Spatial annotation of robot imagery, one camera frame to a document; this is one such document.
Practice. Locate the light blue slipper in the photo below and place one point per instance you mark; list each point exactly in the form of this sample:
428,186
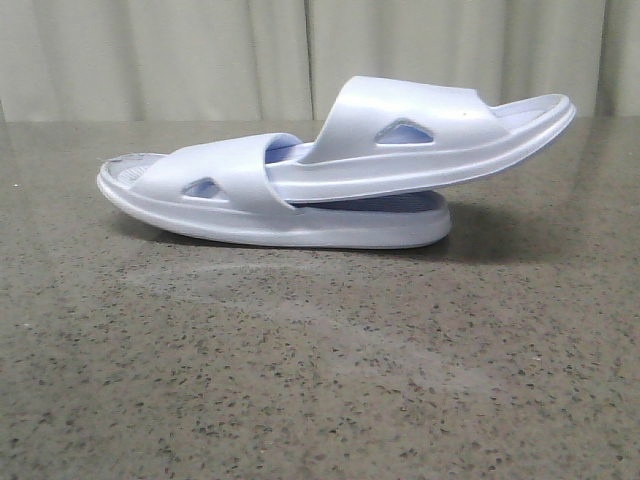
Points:
222,191
385,136

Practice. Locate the pale green curtain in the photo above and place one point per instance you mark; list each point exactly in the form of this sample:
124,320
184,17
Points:
287,60

